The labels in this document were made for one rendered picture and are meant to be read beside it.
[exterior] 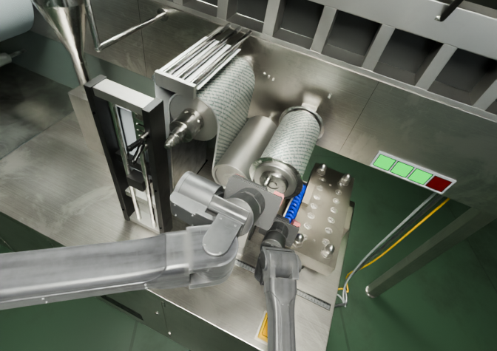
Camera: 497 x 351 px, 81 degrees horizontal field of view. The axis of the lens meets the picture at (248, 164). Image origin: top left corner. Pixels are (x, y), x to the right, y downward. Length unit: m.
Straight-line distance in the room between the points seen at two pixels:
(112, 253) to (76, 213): 0.77
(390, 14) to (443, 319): 2.00
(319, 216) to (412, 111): 0.43
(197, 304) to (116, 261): 0.60
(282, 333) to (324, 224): 0.45
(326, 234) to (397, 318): 1.34
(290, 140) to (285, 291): 0.38
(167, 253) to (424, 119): 0.81
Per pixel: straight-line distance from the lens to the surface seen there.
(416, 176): 1.11
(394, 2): 0.86
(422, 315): 2.37
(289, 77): 0.96
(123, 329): 1.90
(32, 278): 0.41
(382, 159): 1.06
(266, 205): 0.51
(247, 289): 0.99
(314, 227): 0.99
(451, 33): 0.88
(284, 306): 0.66
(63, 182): 1.25
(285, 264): 0.68
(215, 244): 0.37
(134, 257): 0.39
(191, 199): 0.43
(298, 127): 0.84
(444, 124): 0.99
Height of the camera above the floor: 1.82
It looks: 48 degrees down
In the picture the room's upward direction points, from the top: 13 degrees clockwise
